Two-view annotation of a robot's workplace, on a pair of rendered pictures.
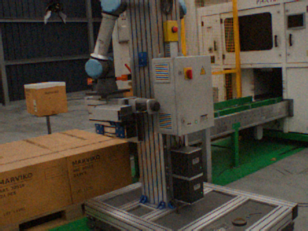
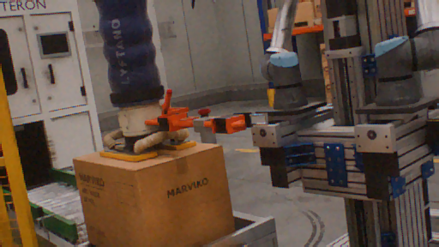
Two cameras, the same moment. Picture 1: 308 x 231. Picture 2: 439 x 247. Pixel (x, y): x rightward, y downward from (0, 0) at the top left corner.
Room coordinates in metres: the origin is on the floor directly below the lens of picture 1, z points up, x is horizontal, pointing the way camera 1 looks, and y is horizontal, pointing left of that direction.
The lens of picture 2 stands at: (3.07, 2.07, 1.30)
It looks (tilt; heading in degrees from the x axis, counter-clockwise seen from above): 8 degrees down; 272
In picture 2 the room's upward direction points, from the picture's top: 9 degrees counter-clockwise
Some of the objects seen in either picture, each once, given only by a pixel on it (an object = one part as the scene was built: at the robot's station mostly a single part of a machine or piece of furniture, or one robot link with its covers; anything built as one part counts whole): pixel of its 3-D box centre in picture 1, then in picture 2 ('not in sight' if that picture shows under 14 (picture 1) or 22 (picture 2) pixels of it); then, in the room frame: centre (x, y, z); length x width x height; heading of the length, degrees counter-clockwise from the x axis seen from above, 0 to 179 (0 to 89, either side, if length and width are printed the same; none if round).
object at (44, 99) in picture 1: (45, 97); not in sight; (4.83, 1.48, 0.82); 0.60 x 0.40 x 0.40; 34
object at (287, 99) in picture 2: not in sight; (289, 94); (2.81, -0.05, 1.09); 0.15 x 0.15 x 0.10
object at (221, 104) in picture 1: (211, 106); (18, 207); (4.40, -0.71, 0.60); 1.60 x 0.10 x 0.09; 129
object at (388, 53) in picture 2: (104, 66); (394, 56); (2.47, 0.31, 1.20); 0.13 x 0.12 x 0.14; 163
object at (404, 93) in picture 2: (106, 83); (396, 89); (2.47, 0.31, 1.09); 0.15 x 0.15 x 0.10
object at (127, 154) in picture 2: not in sight; (126, 150); (3.52, 0.08, 0.97); 0.34 x 0.10 x 0.05; 128
